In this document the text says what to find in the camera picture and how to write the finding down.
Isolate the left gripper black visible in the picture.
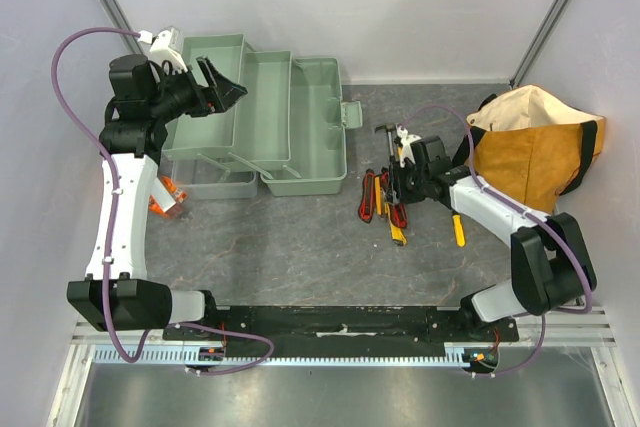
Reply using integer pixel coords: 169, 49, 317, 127
148, 56, 247, 124

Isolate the yellow black utility knife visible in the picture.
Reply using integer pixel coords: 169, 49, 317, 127
375, 177, 386, 218
389, 221, 407, 246

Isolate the green translucent tool box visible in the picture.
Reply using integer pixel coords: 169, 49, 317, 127
163, 34, 363, 200

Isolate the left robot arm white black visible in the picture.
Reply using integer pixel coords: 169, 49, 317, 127
67, 55, 247, 340

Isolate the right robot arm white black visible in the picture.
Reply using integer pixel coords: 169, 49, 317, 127
387, 129, 597, 341

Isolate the orange screw box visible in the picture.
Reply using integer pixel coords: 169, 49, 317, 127
149, 175, 187, 218

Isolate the mustard canvas tote bag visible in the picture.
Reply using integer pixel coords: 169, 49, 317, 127
454, 85, 606, 213

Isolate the clear plastic screw box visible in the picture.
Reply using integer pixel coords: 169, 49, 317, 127
149, 178, 177, 216

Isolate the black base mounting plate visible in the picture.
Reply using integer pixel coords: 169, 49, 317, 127
162, 305, 519, 354

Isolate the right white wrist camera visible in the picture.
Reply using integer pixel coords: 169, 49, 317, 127
396, 124, 422, 168

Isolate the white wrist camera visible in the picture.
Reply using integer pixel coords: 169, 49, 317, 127
137, 26, 188, 73
396, 124, 422, 168

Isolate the hammer black handle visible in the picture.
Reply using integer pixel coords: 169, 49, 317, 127
374, 123, 397, 169

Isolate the yellow handle screwdriver lower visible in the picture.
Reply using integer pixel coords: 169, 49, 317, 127
451, 211, 466, 247

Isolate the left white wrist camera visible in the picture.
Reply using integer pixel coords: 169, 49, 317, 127
137, 26, 188, 73

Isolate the aluminium rail frame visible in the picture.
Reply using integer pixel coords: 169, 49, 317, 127
49, 300, 638, 426

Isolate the blue grey cable duct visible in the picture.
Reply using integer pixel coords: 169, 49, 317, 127
93, 344, 474, 366

